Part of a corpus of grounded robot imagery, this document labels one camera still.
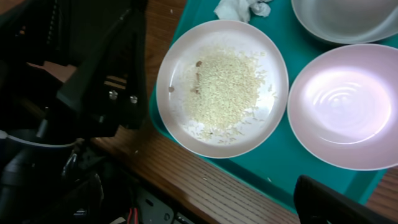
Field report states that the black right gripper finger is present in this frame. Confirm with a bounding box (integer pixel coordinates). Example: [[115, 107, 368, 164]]
[[294, 175, 397, 224]]

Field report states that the pink plate with rice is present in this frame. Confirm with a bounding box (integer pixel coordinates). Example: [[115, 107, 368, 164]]
[[155, 20, 289, 159]]

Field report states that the teal plastic tray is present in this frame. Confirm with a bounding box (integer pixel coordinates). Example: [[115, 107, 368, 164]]
[[149, 0, 398, 215]]

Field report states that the grey bowl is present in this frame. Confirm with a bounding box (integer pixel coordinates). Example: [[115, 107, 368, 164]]
[[291, 0, 397, 45]]

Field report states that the white napkin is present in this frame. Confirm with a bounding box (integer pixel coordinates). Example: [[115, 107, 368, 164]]
[[214, 0, 271, 23]]

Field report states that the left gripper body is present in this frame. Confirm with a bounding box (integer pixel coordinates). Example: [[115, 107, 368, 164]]
[[1, 0, 147, 139]]

